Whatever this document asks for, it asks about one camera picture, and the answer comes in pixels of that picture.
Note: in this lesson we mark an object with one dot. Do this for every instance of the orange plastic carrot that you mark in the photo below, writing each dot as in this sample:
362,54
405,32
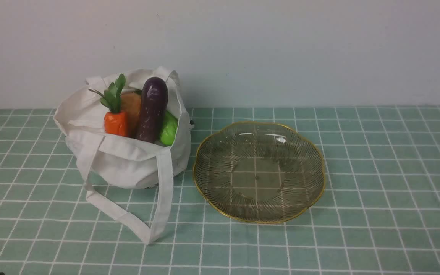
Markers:
115,120

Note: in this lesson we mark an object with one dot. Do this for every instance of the white cloth tote bag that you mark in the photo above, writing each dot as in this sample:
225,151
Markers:
124,162

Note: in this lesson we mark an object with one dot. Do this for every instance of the clear gold-rimmed glass plate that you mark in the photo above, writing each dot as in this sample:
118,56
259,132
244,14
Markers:
259,172

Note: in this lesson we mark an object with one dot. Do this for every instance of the green plastic pepper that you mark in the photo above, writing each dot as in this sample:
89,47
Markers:
169,129

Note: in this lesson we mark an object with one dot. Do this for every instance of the purple plastic eggplant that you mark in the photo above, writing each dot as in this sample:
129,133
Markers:
153,104

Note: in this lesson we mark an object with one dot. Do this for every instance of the brown plastic potato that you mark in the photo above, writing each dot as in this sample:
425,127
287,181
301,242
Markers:
131,105

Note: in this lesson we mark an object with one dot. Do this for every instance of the green checkered tablecloth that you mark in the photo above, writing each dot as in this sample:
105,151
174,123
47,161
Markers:
379,215

